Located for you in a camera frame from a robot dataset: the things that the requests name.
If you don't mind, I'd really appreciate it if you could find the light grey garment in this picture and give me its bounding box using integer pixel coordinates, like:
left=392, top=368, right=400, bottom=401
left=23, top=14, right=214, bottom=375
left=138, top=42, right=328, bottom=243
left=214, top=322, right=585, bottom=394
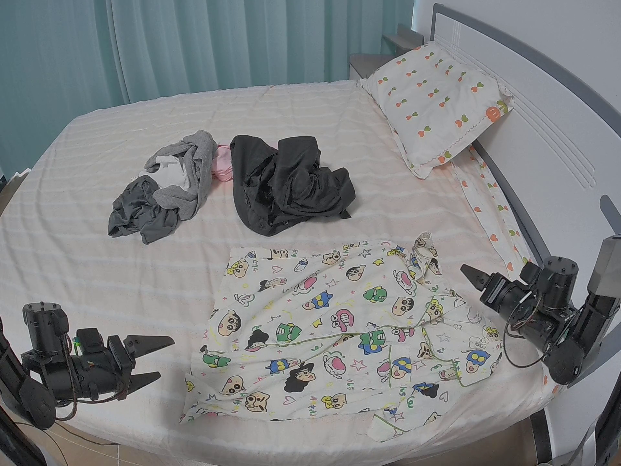
left=145, top=130, right=217, bottom=222

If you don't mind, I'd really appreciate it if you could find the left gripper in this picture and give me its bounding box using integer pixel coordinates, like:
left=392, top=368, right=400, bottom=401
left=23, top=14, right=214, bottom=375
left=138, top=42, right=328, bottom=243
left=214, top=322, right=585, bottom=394
left=68, top=335, right=175, bottom=403

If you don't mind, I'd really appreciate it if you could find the bed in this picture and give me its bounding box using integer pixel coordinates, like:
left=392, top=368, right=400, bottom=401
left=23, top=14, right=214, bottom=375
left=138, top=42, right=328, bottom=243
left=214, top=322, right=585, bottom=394
left=0, top=3, right=621, bottom=466

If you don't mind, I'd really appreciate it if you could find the grey bedside table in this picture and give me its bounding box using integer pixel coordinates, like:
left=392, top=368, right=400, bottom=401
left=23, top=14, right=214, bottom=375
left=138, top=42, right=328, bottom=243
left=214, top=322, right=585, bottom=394
left=349, top=23, right=425, bottom=80

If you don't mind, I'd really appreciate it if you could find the blue-green curtain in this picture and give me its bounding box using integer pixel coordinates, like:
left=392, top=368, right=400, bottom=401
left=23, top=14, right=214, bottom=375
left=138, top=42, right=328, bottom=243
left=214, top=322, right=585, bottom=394
left=0, top=0, right=417, bottom=178

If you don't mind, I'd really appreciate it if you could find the pink garment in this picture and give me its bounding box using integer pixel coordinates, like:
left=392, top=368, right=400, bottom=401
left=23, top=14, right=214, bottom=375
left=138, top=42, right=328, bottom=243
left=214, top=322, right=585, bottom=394
left=211, top=144, right=234, bottom=183

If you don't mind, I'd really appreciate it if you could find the white printed pillow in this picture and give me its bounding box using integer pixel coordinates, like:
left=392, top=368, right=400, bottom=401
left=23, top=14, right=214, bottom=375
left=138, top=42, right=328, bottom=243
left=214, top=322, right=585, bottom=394
left=359, top=42, right=516, bottom=180

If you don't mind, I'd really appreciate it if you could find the black cable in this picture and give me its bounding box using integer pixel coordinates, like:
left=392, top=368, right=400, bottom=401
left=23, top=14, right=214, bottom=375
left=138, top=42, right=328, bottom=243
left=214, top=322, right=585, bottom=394
left=504, top=304, right=551, bottom=369

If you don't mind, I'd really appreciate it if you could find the dark grey garment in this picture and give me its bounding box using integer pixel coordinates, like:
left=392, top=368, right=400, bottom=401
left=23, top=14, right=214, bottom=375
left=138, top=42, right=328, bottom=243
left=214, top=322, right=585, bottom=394
left=108, top=175, right=179, bottom=246

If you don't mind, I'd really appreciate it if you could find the black shirt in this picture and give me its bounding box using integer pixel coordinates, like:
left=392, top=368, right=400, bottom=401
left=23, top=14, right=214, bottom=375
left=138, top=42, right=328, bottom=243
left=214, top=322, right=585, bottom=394
left=229, top=135, right=356, bottom=237

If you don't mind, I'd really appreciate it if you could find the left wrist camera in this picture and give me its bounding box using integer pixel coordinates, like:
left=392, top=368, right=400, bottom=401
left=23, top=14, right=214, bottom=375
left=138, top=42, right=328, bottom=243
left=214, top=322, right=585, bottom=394
left=73, top=327, right=106, bottom=355

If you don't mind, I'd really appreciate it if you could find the white garment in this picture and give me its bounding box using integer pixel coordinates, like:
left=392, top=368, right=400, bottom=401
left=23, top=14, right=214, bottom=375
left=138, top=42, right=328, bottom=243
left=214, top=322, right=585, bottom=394
left=154, top=156, right=191, bottom=189

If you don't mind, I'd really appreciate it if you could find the white printed pyjama top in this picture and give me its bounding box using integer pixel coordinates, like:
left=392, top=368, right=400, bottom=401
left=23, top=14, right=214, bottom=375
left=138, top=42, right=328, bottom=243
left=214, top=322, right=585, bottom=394
left=180, top=231, right=504, bottom=443

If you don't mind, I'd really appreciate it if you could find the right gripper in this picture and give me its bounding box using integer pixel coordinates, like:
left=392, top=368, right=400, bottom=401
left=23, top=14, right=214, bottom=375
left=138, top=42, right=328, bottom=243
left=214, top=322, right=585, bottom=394
left=461, top=263, right=528, bottom=316

